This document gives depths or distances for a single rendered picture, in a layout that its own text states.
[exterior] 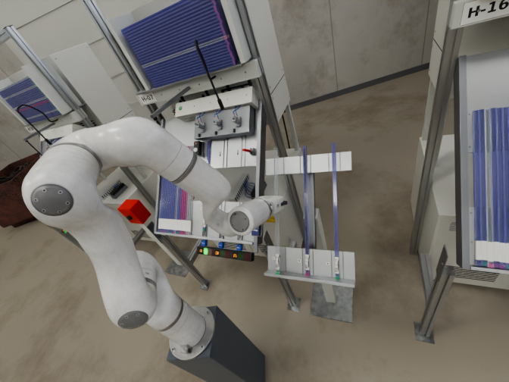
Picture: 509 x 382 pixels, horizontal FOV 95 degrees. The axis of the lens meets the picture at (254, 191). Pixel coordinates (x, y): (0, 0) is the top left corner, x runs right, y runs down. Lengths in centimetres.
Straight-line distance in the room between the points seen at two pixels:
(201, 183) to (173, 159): 9
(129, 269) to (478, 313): 169
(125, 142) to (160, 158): 7
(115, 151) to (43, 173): 12
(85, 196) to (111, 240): 16
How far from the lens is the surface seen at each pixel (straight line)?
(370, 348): 165
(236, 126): 119
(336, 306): 170
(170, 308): 87
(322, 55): 401
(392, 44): 431
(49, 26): 473
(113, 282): 71
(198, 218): 134
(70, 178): 51
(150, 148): 52
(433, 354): 168
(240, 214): 65
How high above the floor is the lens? 159
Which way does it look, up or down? 38 degrees down
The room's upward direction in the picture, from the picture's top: 23 degrees counter-clockwise
